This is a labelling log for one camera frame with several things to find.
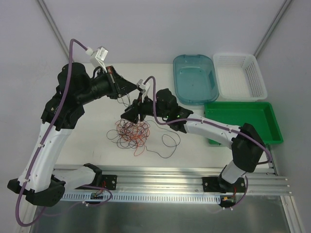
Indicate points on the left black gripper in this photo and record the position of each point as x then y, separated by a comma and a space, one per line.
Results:
113, 82

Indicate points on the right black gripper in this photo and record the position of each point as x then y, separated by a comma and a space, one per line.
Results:
140, 110

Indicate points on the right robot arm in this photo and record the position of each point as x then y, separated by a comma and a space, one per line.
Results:
245, 143

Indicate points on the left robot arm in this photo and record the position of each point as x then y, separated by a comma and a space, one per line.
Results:
61, 113

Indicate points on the teal transparent plastic tub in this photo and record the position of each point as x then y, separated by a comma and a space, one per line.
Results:
194, 79

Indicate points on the white perforated plastic basket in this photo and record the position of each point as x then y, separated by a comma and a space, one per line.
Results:
239, 77

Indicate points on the green plastic tray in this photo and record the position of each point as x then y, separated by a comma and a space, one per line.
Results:
259, 114

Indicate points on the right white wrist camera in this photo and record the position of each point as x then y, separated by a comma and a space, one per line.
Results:
143, 87

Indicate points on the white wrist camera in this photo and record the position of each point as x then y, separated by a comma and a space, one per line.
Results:
97, 56
143, 87

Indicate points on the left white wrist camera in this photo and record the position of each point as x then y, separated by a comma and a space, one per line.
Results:
97, 56

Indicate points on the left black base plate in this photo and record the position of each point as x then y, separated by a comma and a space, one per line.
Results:
109, 182

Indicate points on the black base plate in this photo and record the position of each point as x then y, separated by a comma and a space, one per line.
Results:
109, 182
210, 184

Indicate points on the aluminium mounting rail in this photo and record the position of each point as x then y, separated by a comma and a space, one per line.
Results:
148, 172

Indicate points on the white slotted cable duct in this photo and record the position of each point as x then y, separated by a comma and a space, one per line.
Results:
142, 197

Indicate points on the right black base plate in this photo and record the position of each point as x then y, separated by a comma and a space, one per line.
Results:
210, 184

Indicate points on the left aluminium frame post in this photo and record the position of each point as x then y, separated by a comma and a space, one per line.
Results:
63, 45

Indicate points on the aluminium frame post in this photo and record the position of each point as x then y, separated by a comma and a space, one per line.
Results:
272, 27
63, 45

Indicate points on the right aluminium frame post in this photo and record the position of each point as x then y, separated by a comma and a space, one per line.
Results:
272, 27

